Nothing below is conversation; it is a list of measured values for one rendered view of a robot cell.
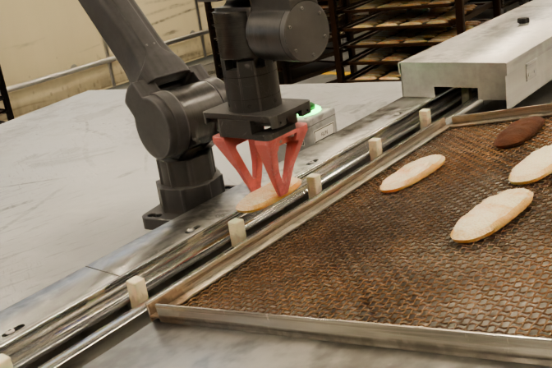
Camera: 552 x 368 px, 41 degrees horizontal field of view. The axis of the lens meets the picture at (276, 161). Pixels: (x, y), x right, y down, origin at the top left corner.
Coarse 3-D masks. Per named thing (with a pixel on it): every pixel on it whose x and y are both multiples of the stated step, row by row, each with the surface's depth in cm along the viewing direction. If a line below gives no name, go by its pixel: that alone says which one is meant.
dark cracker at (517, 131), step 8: (520, 120) 79; (528, 120) 79; (536, 120) 78; (544, 120) 79; (512, 128) 77; (520, 128) 76; (528, 128) 76; (536, 128) 77; (504, 136) 75; (512, 136) 75; (520, 136) 74; (528, 136) 75; (496, 144) 75; (504, 144) 74; (512, 144) 74
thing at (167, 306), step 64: (448, 128) 91; (448, 192) 65; (256, 256) 64; (448, 256) 52; (512, 256) 48; (192, 320) 53; (256, 320) 48; (320, 320) 44; (384, 320) 45; (512, 320) 40
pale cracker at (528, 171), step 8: (536, 152) 66; (544, 152) 65; (528, 160) 64; (536, 160) 64; (544, 160) 63; (520, 168) 63; (528, 168) 63; (536, 168) 62; (544, 168) 62; (512, 176) 63; (520, 176) 62; (528, 176) 62; (536, 176) 62; (544, 176) 62; (520, 184) 62
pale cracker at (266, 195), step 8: (296, 184) 82; (256, 192) 80; (264, 192) 80; (272, 192) 79; (288, 192) 81; (248, 200) 78; (256, 200) 78; (264, 200) 78; (272, 200) 79; (240, 208) 78; (248, 208) 77; (256, 208) 77
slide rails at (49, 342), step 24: (456, 96) 119; (384, 144) 101; (336, 168) 94; (264, 216) 82; (216, 240) 78; (168, 264) 74; (96, 312) 66; (48, 336) 63; (72, 336) 63; (24, 360) 60
